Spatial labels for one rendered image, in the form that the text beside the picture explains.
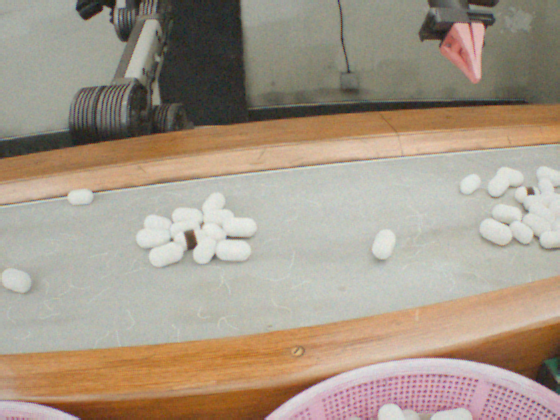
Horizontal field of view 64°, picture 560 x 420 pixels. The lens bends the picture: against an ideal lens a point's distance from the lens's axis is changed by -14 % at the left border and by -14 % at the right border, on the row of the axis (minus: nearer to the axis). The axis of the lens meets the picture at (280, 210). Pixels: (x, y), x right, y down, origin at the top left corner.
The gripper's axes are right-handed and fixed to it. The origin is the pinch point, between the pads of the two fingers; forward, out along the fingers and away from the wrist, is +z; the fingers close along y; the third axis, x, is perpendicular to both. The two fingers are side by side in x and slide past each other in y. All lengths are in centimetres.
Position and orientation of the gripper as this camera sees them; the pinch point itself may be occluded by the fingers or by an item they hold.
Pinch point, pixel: (475, 76)
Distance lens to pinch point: 68.9
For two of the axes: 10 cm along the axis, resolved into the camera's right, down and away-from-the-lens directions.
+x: -0.6, 3.1, 9.5
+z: 1.2, 9.5, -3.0
